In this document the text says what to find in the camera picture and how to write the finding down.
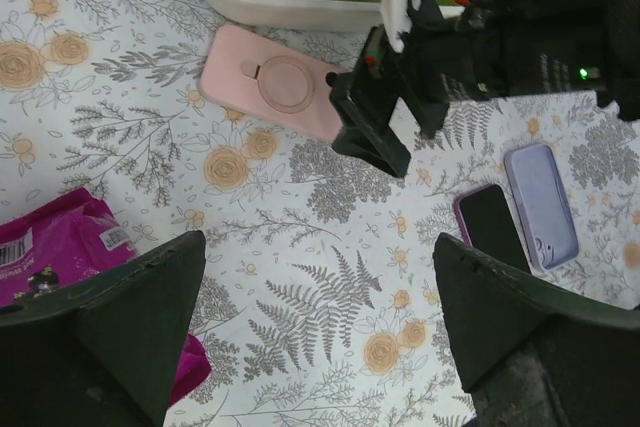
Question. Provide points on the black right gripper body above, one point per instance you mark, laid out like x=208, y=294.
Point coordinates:
x=443, y=60

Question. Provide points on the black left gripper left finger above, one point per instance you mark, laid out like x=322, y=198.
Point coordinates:
x=104, y=351

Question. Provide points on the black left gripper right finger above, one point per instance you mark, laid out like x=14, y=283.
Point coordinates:
x=531, y=353

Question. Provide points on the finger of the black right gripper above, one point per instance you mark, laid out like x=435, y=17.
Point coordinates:
x=365, y=106
x=429, y=115

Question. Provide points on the black phone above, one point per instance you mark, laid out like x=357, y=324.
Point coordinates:
x=486, y=223

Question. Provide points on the lilac phone case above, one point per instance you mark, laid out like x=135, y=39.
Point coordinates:
x=542, y=206

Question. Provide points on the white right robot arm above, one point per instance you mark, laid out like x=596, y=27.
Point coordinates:
x=555, y=46

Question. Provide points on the purple snack packet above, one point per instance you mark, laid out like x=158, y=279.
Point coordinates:
x=67, y=241

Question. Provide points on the white rectangular food container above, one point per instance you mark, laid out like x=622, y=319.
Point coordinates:
x=316, y=15

